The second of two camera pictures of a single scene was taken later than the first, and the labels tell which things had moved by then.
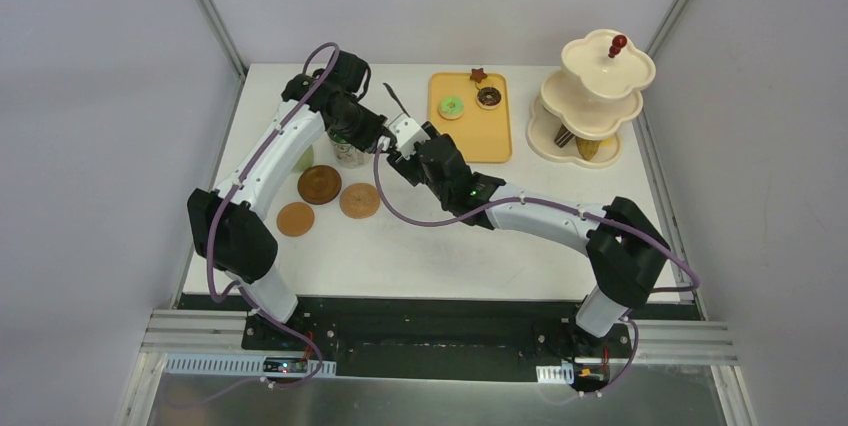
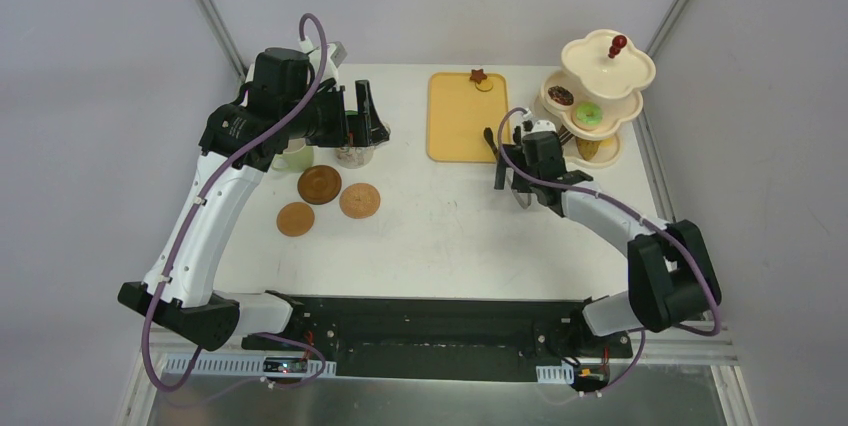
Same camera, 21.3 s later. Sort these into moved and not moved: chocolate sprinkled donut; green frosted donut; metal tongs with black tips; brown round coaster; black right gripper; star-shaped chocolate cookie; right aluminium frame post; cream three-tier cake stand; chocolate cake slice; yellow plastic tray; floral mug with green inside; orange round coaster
Moved: metal tongs with black tips; green frosted donut; chocolate sprinkled donut; black right gripper
Not moved: brown round coaster; right aluminium frame post; star-shaped chocolate cookie; yellow plastic tray; cream three-tier cake stand; orange round coaster; chocolate cake slice; floral mug with green inside
